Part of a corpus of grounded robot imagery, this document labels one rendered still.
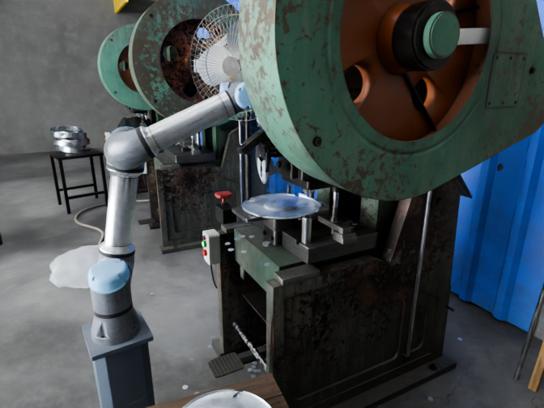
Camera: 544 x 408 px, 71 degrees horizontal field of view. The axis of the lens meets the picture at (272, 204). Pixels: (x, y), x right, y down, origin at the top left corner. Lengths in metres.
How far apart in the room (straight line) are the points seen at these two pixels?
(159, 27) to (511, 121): 1.94
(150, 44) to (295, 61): 1.80
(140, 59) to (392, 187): 1.86
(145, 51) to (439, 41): 1.88
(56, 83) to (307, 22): 7.09
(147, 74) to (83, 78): 5.28
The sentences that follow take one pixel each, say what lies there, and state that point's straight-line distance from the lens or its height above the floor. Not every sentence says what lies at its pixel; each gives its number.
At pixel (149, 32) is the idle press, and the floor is 1.49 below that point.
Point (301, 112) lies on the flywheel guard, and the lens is 0.85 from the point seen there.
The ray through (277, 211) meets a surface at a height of 0.78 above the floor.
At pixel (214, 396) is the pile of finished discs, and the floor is 0.38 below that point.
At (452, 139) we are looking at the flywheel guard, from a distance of 1.21.
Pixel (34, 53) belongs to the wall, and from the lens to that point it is 7.80.
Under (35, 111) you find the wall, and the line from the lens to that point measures 7.82.
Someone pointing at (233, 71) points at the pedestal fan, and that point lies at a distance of 2.09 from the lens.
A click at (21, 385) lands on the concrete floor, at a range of 2.08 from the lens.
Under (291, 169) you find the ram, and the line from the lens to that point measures 1.36.
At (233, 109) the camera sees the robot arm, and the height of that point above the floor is 1.15.
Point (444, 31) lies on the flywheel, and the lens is 1.03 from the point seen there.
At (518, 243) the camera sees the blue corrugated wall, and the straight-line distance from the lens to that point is 2.26.
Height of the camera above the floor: 1.23
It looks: 18 degrees down
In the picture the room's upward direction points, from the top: straight up
